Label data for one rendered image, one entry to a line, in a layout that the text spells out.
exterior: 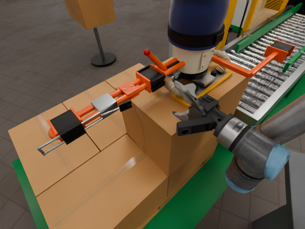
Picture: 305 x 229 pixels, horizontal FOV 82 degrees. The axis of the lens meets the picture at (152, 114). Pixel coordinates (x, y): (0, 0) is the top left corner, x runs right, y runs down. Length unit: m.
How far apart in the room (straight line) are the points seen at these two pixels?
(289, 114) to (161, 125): 0.41
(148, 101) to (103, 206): 0.58
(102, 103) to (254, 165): 0.48
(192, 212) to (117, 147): 0.78
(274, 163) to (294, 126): 0.14
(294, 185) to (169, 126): 0.57
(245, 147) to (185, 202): 1.11
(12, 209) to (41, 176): 0.74
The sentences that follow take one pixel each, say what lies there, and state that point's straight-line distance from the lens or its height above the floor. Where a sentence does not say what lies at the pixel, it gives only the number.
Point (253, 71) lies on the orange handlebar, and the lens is 0.81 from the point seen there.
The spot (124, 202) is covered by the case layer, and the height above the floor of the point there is 0.54.
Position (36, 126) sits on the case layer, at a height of 0.54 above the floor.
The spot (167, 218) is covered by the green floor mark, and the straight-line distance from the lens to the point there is 1.53.
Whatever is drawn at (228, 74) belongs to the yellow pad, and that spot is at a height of 0.96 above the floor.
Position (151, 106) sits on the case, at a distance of 0.78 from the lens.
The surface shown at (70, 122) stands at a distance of 0.59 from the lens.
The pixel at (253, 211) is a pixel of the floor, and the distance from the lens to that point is 1.69.
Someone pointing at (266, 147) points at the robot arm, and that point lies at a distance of 0.52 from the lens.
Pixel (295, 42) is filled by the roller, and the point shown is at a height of 0.53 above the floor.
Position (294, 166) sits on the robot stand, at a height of 0.75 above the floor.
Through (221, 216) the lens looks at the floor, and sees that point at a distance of 1.60.
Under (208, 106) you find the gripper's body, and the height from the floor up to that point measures 1.11.
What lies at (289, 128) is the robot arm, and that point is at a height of 1.10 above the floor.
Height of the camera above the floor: 1.51
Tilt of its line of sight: 49 degrees down
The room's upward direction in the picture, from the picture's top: 3 degrees counter-clockwise
